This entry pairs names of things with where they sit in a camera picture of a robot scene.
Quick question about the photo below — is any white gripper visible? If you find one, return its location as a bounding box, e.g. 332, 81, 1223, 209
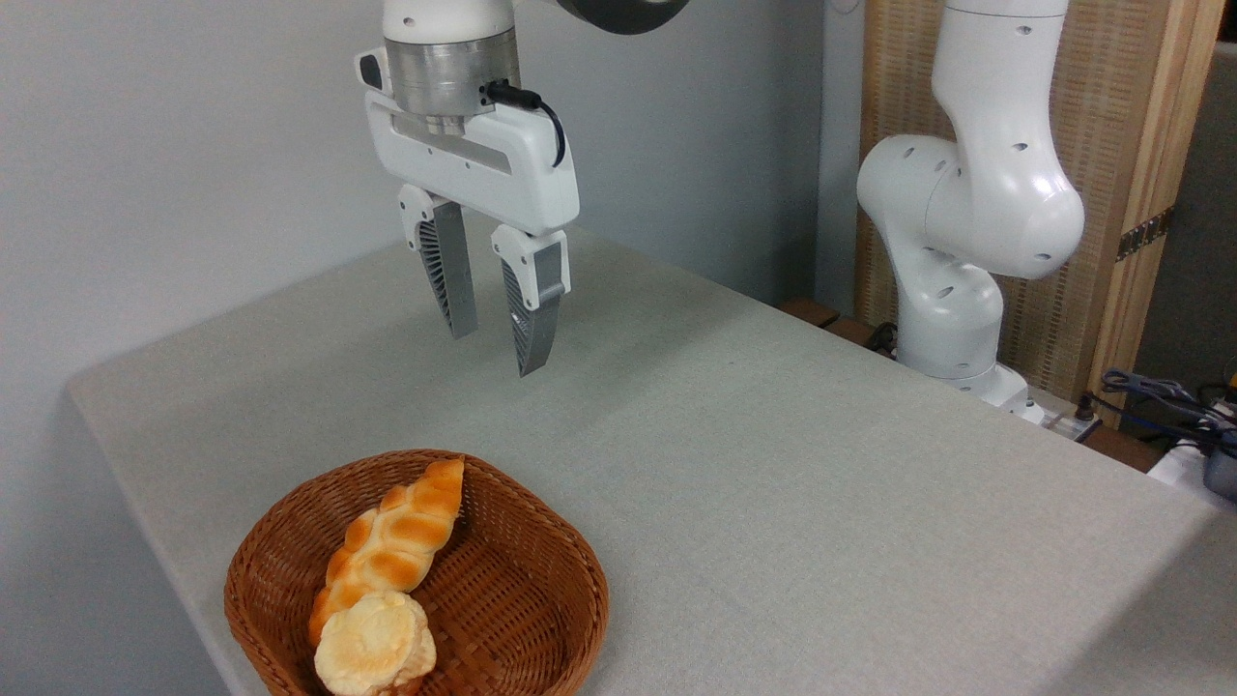
364, 90, 581, 378

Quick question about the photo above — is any round flower-shaped bread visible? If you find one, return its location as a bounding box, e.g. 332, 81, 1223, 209
314, 591, 438, 696

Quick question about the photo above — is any braided bread loaf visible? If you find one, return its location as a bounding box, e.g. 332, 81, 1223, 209
307, 458, 466, 649

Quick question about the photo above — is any brown wicker basket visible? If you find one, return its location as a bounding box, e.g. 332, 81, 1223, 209
224, 449, 610, 696

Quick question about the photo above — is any metal screen hinge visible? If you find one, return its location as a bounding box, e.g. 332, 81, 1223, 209
1116, 207, 1175, 263

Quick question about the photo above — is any white box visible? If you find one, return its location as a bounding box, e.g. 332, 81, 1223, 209
1147, 437, 1237, 515

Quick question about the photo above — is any grey container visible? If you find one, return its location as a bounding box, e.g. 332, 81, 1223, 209
1203, 447, 1237, 503

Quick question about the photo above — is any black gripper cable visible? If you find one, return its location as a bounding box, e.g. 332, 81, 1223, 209
483, 80, 567, 170

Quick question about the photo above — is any blue cable bundle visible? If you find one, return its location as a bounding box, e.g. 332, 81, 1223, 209
1100, 368, 1237, 448

